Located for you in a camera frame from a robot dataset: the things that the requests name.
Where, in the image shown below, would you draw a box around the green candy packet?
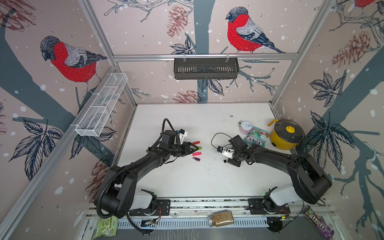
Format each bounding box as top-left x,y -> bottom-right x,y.
243,127 -> 270,147

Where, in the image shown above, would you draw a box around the purple candy bar pack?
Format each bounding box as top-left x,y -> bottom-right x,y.
303,206 -> 335,240

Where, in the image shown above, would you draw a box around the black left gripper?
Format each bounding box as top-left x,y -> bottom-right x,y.
168,141 -> 199,157

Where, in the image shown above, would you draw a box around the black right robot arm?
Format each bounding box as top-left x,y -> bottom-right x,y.
222,135 -> 332,214

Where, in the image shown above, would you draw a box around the glass jar with grains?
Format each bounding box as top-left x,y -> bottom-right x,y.
209,210 -> 234,227

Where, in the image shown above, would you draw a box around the yellow toy pot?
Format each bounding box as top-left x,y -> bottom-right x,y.
268,119 -> 305,151

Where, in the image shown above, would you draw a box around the white wire shelf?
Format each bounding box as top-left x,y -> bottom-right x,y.
75,73 -> 128,137

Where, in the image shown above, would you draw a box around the green snack bag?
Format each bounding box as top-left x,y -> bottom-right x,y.
93,216 -> 118,239

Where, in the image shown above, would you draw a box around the black wire basket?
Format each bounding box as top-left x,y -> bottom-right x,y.
174,58 -> 240,80

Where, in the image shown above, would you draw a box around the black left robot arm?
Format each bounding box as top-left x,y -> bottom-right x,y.
94,128 -> 199,235

